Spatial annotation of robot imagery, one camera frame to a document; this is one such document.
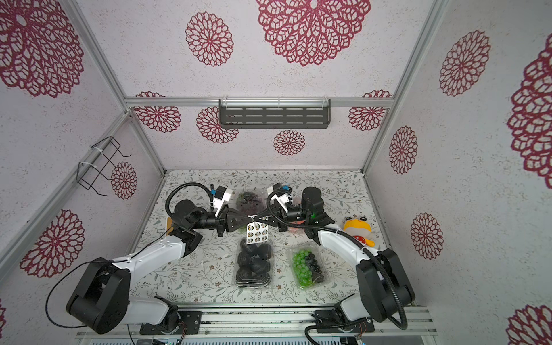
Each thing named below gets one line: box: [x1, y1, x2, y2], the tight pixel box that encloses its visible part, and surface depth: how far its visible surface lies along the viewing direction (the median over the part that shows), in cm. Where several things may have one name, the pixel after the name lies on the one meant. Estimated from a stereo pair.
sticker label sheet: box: [245, 221, 269, 246], surface depth 71 cm
